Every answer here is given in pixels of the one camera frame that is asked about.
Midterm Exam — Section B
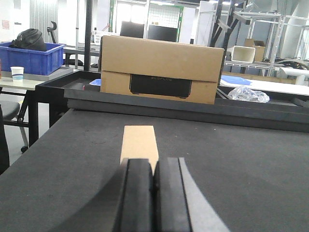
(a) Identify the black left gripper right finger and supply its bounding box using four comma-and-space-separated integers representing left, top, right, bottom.
154, 158, 191, 232

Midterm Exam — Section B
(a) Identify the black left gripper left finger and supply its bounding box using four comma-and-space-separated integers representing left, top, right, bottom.
113, 159, 154, 232

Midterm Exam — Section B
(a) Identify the small brown cardboard package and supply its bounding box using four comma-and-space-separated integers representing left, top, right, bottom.
120, 125, 159, 174

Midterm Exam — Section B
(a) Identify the large cardboard box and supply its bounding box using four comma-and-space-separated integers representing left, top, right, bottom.
101, 36, 224, 104

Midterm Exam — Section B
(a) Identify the white open box on shelf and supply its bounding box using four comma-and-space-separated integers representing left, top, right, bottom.
229, 45, 255, 63

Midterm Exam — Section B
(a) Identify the crumpled clear plastic bag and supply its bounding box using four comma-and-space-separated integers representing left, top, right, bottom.
228, 86, 270, 103

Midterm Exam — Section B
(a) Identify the blue tray on far table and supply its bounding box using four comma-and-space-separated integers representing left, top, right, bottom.
221, 75, 251, 86

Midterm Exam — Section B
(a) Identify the grey office chair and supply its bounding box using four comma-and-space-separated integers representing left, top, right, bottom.
0, 100, 29, 153

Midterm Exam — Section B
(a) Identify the blue crate with bag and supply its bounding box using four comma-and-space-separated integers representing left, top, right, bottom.
0, 42, 65, 75

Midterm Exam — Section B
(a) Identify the white paper cup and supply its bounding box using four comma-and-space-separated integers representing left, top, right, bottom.
11, 66, 24, 82

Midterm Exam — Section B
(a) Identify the black bag in crate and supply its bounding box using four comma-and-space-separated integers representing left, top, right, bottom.
9, 29, 47, 52

